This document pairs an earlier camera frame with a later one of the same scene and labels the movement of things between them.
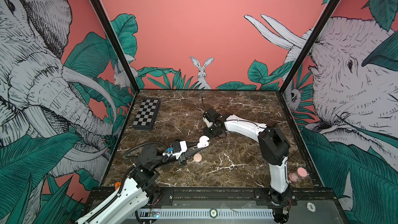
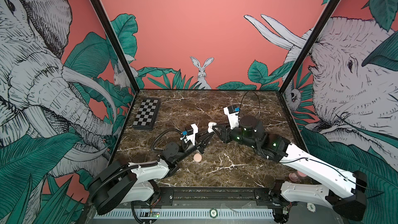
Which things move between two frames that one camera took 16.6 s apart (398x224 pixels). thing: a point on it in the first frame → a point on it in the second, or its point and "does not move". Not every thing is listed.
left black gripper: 182,163 → 199,140
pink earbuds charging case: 197,157 does not move
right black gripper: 206,129 → 227,133
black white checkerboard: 146,115 does not move
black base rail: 232,198 does not move
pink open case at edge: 293,177 does not move
